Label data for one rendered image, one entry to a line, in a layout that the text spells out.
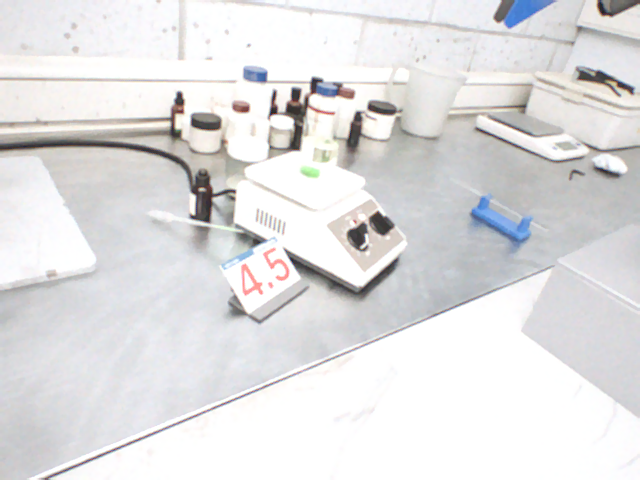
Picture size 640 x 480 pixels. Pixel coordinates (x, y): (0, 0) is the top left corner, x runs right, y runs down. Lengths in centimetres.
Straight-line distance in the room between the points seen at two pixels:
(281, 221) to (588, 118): 117
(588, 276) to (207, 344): 39
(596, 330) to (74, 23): 87
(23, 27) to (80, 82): 11
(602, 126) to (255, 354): 130
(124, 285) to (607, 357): 51
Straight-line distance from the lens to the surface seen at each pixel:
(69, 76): 93
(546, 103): 167
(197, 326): 50
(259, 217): 62
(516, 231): 84
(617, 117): 158
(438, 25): 144
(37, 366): 48
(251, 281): 53
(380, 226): 63
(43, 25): 95
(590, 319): 58
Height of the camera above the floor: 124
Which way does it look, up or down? 30 degrees down
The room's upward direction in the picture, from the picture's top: 12 degrees clockwise
